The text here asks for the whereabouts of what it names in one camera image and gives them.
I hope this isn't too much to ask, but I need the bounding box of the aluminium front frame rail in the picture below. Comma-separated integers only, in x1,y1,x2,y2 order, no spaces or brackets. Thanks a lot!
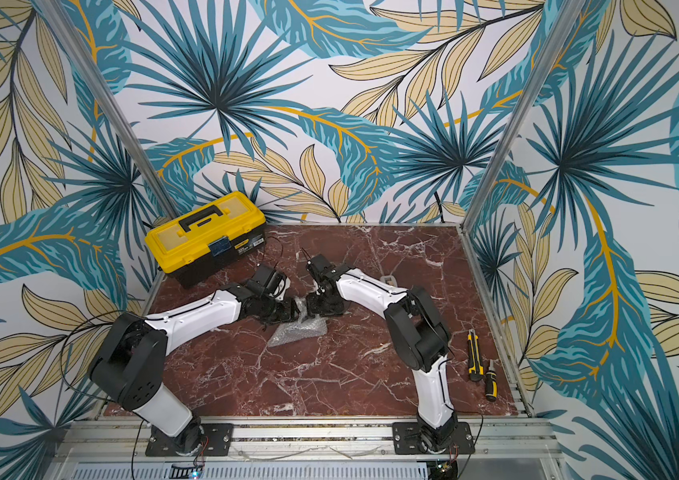
45,416,573,479

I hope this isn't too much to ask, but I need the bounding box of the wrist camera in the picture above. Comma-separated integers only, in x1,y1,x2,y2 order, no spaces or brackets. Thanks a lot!
246,264,290,298
306,254,335,285

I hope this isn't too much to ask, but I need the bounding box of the white tape dispenser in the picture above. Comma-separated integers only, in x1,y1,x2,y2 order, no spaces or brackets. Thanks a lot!
379,275,399,287

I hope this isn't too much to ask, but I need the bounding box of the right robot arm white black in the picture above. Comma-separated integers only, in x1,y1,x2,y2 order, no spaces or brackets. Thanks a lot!
306,255,457,453

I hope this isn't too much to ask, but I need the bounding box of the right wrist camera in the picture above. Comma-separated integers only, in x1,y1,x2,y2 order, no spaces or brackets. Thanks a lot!
306,254,335,285

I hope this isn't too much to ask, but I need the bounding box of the yellow black toolbox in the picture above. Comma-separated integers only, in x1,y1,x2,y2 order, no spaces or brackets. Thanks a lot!
145,192,265,289

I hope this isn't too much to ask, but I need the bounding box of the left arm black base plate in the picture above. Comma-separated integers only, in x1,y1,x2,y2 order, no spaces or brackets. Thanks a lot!
145,422,234,459

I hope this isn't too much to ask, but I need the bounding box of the left aluminium corner post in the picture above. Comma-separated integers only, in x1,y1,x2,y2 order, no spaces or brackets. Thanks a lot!
37,0,179,218

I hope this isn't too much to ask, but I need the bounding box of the aluminium corner post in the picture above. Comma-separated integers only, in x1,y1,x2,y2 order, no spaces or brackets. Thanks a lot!
461,0,585,237
37,0,179,218

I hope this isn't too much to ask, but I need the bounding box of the yellow black screwdriver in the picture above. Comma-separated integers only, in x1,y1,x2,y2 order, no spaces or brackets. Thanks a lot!
485,360,497,402

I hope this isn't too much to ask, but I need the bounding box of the clear bubble wrap sheet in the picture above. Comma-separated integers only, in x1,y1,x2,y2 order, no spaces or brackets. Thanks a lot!
267,297,327,347

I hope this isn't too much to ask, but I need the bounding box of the right aluminium corner post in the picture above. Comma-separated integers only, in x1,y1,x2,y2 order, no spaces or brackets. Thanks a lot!
461,0,585,237

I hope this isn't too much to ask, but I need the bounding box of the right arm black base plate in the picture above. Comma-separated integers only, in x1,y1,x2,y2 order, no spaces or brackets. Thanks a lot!
391,422,475,455

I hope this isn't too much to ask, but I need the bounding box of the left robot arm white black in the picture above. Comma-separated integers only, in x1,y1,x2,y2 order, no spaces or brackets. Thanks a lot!
88,284,306,456

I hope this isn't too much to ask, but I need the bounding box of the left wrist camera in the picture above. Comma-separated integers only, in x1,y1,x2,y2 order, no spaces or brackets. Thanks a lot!
246,264,290,298

